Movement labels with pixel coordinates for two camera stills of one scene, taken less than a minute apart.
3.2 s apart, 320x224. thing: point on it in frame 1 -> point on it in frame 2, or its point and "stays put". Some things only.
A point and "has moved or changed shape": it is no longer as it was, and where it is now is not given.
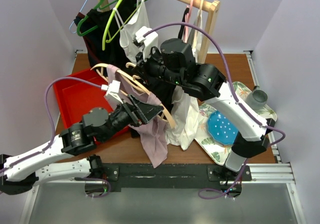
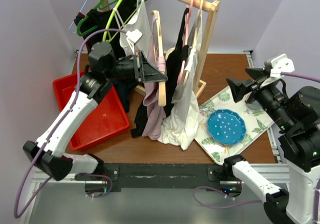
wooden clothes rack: (211, 6) stays put
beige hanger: (139, 83) -> (162, 85)
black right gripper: (142, 67) -> (239, 86)
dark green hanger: (100, 5) stays put
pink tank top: (154, 129) has moved or changed shape
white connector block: (113, 89) -> (133, 36)
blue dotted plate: (222, 129) stays put
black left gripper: (145, 112) -> (147, 72)
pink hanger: (187, 18) stays put
